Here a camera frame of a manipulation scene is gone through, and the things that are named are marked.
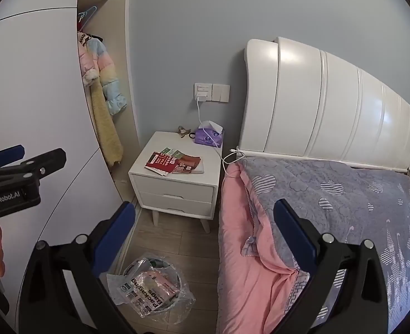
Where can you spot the purple printed blanket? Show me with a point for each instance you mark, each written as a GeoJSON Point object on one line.
{"type": "Point", "coordinates": [347, 198]}

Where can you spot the yellow fuzzy garment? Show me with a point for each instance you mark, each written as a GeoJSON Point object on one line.
{"type": "Point", "coordinates": [109, 135]}

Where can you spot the pink printed packet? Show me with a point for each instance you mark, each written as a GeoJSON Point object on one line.
{"type": "Point", "coordinates": [159, 280]}

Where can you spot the brown flyer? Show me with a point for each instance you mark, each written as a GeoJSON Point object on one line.
{"type": "Point", "coordinates": [188, 163]}

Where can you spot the white bed headboard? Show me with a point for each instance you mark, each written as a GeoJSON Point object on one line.
{"type": "Point", "coordinates": [330, 111]}

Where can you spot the pastel puffer jacket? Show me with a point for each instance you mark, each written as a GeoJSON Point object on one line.
{"type": "Point", "coordinates": [109, 76]}

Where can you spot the blue clothes hanger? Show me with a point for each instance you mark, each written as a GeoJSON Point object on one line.
{"type": "Point", "coordinates": [86, 15]}

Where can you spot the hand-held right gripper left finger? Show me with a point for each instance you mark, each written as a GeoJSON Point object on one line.
{"type": "Point", "coordinates": [116, 236]}

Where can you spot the purple tissue pack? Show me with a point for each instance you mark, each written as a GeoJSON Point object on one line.
{"type": "Point", "coordinates": [208, 137]}

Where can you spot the white charger plug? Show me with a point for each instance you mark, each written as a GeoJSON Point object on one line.
{"type": "Point", "coordinates": [202, 95]}

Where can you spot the clear printed plastic bag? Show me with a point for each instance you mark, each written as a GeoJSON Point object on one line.
{"type": "Point", "coordinates": [142, 295]}

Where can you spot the red flyer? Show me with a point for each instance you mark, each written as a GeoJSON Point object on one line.
{"type": "Point", "coordinates": [157, 161]}

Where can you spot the white paper sheet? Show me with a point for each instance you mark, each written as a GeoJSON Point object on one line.
{"type": "Point", "coordinates": [198, 171]}

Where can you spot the white wall switch plate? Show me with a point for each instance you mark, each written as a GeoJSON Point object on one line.
{"type": "Point", "coordinates": [221, 93]}

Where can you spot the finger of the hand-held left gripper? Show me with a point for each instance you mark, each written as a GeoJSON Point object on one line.
{"type": "Point", "coordinates": [8, 155]}
{"type": "Point", "coordinates": [50, 161]}

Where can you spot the pink bed sheet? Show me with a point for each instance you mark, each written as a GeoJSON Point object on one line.
{"type": "Point", "coordinates": [239, 250]}

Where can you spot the green flyer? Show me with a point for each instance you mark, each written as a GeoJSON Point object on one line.
{"type": "Point", "coordinates": [173, 153]}

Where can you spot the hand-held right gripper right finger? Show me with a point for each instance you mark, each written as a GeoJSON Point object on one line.
{"type": "Point", "coordinates": [295, 240]}

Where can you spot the white wall socket plate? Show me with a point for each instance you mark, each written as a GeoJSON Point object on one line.
{"type": "Point", "coordinates": [203, 87]}

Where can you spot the clear plastic bin liner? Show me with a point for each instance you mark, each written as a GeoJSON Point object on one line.
{"type": "Point", "coordinates": [187, 301]}

